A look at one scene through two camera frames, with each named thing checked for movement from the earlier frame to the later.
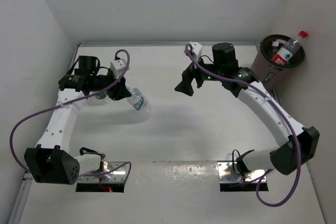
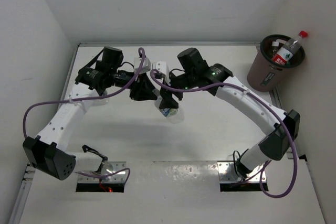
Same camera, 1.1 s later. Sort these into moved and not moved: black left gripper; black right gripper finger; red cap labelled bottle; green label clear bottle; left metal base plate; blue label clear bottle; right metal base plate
Moved: blue label clear bottle; black right gripper finger; black left gripper
Not moved: green label clear bottle; left metal base plate; red cap labelled bottle; right metal base plate
